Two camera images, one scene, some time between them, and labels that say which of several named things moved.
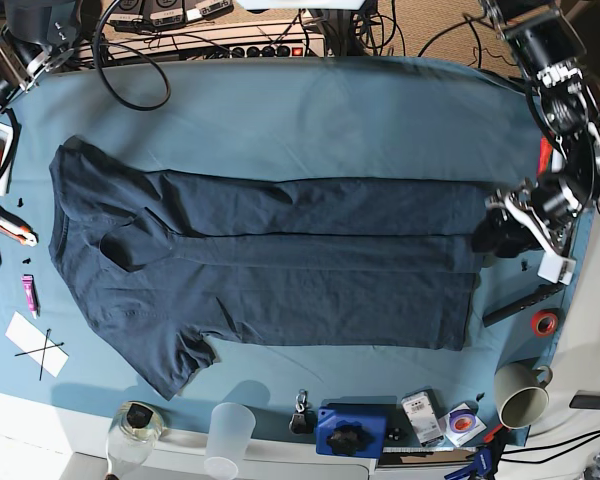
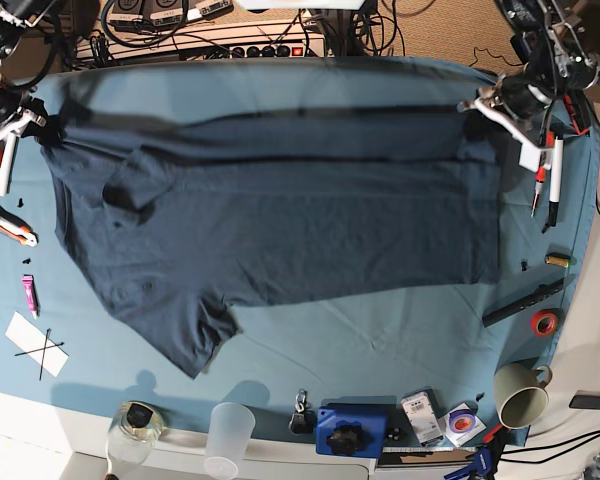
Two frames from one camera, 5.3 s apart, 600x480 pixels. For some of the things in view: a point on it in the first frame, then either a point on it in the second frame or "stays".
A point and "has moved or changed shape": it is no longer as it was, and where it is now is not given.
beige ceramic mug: [520, 393] stays
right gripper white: [554, 266] -> [530, 155]
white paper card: [30, 338] stays
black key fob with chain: [303, 421] stays
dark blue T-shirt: [167, 262] has moved or changed shape
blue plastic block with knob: [355, 430] stays
